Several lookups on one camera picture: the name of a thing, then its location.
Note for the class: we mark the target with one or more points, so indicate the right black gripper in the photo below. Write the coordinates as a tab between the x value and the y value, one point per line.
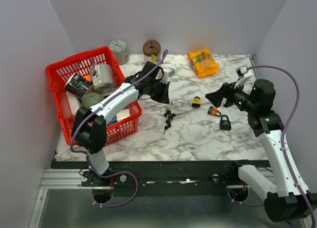
227	90

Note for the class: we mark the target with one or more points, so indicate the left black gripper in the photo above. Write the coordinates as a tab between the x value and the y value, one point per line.
164	98

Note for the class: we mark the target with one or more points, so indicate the black key bunch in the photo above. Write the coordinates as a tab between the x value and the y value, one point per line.
169	117

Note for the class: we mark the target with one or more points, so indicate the yellow padlock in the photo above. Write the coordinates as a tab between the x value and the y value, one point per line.
196	102

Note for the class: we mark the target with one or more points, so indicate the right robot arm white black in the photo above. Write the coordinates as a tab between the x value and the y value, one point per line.
288	197

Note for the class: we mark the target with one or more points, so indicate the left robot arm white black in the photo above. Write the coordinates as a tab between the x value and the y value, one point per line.
89	129

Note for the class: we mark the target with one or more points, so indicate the orange padlock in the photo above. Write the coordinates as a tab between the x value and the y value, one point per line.
214	111

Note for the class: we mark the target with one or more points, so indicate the black padlock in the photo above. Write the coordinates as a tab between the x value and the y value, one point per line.
225	123

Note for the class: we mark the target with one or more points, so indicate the orange snack bag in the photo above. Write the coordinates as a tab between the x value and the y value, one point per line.
202	63

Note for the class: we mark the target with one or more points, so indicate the clear plastic bottle blue label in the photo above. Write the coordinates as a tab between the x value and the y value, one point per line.
123	114

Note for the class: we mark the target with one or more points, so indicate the brown lidded white jar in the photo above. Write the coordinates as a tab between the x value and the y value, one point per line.
151	51

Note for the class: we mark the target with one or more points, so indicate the grey white carton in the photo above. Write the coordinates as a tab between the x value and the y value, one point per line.
102	78

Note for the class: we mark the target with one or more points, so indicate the grey marbled cylinder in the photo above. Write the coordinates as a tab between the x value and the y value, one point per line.
120	51

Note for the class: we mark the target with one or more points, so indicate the green melon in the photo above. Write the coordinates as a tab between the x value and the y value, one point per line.
91	99

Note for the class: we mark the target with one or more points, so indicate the black patterned cup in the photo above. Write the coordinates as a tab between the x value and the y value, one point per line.
78	85

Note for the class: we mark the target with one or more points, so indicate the red plastic basket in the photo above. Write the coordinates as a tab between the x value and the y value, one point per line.
58	73

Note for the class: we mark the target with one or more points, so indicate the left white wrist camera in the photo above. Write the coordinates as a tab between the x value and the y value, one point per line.
165	73

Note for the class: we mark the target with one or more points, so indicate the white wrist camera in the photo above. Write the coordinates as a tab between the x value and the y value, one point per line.
244	74
165	73

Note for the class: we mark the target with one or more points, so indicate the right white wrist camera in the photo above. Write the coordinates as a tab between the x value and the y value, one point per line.
244	74

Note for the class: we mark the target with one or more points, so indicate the black mounting rail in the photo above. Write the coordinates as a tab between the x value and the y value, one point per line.
169	178

